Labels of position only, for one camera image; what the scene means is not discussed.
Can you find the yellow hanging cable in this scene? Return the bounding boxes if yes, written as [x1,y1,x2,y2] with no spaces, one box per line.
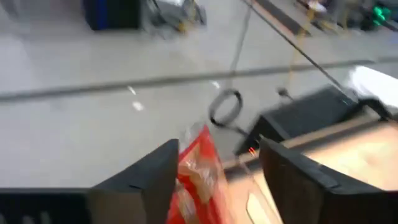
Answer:
[275,9,315,101]

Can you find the dark blue cabinet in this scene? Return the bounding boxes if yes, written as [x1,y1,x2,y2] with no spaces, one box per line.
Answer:
[81,0,144,31]

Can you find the green object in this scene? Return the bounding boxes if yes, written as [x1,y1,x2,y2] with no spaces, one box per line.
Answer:
[372,5,393,26]

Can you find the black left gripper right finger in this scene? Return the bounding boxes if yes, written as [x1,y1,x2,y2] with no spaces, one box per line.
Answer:
[259,136,398,224]

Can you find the white plastic bag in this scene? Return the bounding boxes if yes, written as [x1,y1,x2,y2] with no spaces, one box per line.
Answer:
[347,65,398,116]

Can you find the thin black rod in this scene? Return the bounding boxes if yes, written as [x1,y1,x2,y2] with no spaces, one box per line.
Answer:
[241,0,354,99]

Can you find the red popcorn bag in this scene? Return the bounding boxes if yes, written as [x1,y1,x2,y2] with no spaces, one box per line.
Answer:
[165,123,234,224]

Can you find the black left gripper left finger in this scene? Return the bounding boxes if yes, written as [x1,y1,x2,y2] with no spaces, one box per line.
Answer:
[0,139,180,224]

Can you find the black perforated computer case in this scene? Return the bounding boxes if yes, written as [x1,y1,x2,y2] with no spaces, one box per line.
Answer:
[235,85,364,156]

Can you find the black hanging cable with loop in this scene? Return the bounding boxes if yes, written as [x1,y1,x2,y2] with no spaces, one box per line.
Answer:
[206,0,253,138]

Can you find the grey equipment pile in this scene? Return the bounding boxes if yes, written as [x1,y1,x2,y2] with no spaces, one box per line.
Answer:
[149,0,208,37]

